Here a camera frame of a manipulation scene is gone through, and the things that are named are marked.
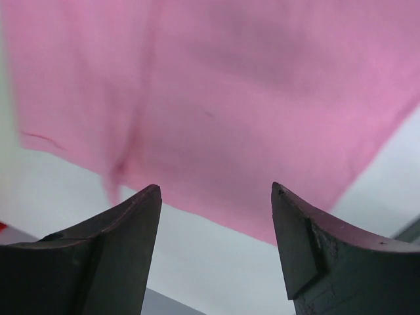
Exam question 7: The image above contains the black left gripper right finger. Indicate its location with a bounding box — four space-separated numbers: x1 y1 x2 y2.
271 182 419 315

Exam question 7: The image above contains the pink t-shirt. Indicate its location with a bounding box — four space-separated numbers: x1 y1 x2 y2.
1 1 419 243

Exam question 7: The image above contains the red t-shirt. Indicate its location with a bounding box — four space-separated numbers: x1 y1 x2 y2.
0 222 7 232

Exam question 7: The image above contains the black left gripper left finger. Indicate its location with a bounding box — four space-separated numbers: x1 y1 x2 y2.
1 184 162 314

